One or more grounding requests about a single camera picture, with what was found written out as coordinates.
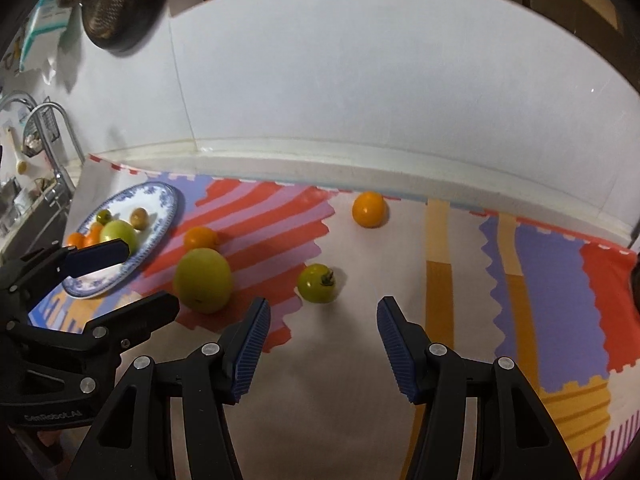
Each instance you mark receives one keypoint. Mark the stainless steel sink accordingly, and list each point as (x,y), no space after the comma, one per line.
(35,225)

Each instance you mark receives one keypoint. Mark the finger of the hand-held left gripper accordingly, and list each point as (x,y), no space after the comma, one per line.
(135,317)
(97,256)

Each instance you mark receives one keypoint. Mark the medium orange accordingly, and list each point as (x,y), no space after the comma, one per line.
(201,237)

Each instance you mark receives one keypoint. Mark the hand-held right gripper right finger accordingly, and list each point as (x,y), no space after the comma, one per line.
(397,355)

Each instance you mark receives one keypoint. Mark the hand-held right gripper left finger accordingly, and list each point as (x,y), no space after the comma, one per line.
(250,355)

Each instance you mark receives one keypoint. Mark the chrome kitchen faucet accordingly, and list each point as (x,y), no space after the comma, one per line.
(59,187)

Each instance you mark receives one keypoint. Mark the brown longan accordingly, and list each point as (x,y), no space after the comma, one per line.
(138,217)

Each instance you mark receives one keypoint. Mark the small green tomato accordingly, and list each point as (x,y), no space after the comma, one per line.
(103,216)

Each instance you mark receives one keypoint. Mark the green apple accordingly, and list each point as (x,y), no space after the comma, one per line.
(118,231)
(203,280)

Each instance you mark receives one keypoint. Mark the green white tissue pack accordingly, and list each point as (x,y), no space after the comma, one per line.
(45,20)

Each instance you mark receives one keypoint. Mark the black frying pan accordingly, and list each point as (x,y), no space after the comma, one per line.
(142,15)

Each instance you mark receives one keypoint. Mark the large orange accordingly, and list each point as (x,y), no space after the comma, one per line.
(75,240)

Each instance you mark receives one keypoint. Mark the blue rimmed white plate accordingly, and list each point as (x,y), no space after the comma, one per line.
(155,205)

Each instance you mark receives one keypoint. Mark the thin gooseneck faucet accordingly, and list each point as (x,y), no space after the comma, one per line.
(73,135)

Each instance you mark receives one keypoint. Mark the colourful printed cloth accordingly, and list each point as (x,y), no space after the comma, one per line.
(350,410)

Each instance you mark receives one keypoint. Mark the small orange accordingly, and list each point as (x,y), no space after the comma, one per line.
(369,208)

